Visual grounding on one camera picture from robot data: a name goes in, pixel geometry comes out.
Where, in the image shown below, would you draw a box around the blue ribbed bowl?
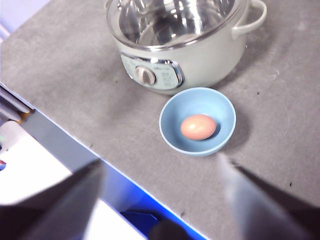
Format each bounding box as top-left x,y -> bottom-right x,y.
158,86 -> 237,157

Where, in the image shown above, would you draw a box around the grey metal frame rail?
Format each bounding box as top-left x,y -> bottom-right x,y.
0,83 -> 35,123

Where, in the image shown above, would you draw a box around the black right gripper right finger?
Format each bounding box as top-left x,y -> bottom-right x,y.
217,154 -> 320,240

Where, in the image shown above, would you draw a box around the brown egg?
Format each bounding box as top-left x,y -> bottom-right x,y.
180,114 -> 217,141

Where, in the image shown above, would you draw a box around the black rounded object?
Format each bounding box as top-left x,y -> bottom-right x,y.
149,219 -> 195,240

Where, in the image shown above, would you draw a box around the blue box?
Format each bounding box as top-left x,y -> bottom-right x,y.
119,209 -> 163,240

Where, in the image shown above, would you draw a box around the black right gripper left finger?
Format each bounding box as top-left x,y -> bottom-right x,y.
0,158 -> 105,240

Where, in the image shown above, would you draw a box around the pale green electric steamer pot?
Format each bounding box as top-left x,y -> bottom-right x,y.
106,0 -> 268,96

